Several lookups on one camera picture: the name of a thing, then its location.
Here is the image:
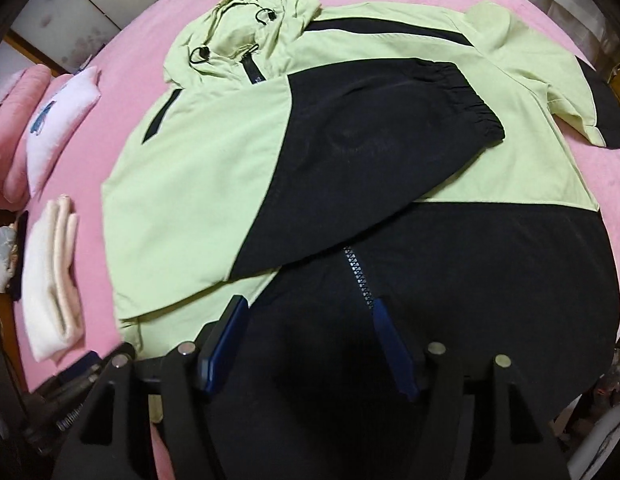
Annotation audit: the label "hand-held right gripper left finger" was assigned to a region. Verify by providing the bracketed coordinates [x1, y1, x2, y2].
[52, 296, 249, 480]

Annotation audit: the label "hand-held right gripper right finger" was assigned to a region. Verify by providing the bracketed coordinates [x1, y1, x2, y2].
[372, 299, 573, 480]

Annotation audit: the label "green and black hooded jacket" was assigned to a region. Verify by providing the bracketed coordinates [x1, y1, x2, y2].
[101, 0, 620, 480]

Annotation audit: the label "cream folded towel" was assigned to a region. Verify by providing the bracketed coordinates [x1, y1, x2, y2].
[21, 194, 86, 363]

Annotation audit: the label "grey cloth heap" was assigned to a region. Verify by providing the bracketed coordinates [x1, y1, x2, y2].
[0, 210, 31, 301]

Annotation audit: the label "white pillow with blue print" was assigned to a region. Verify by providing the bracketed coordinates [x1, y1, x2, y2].
[27, 66, 101, 198]

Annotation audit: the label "pink bed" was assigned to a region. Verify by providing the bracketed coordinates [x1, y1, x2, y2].
[0, 0, 620, 480]

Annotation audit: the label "pink pillows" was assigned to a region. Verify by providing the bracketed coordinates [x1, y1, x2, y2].
[0, 65, 86, 206]

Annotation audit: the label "floral wardrobe doors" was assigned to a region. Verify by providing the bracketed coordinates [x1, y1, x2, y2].
[10, 0, 251, 76]

